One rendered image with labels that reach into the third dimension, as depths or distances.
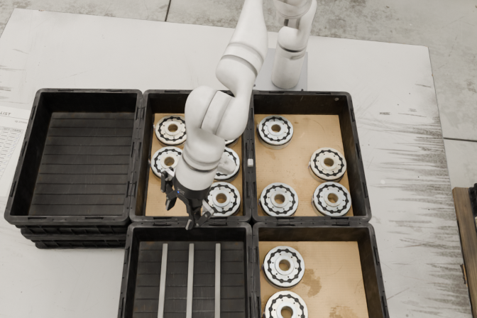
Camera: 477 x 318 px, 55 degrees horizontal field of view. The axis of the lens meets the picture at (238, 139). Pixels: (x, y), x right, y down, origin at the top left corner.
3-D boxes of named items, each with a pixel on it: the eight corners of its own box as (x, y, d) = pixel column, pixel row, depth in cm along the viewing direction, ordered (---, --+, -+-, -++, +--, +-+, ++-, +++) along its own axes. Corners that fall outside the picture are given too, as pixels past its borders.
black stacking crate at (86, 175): (50, 111, 141) (37, 89, 131) (147, 113, 142) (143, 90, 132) (20, 237, 120) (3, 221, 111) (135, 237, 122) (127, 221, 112)
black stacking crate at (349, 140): (246, 113, 143) (248, 91, 133) (341, 114, 144) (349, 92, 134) (250, 237, 123) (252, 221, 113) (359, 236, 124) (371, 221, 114)
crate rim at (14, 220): (39, 92, 133) (36, 87, 131) (144, 94, 134) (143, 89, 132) (5, 225, 112) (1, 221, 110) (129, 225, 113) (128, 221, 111)
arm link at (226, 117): (240, 137, 72) (272, 66, 77) (189, 113, 72) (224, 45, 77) (235, 150, 78) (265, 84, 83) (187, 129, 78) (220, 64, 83)
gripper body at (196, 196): (165, 167, 87) (157, 195, 93) (197, 196, 84) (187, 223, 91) (193, 149, 91) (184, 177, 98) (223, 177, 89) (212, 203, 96)
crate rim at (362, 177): (247, 94, 135) (248, 89, 133) (348, 96, 136) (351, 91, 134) (251, 225, 114) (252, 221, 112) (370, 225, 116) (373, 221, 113)
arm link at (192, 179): (236, 170, 92) (245, 151, 87) (198, 199, 84) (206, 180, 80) (204, 142, 94) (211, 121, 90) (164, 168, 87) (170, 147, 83)
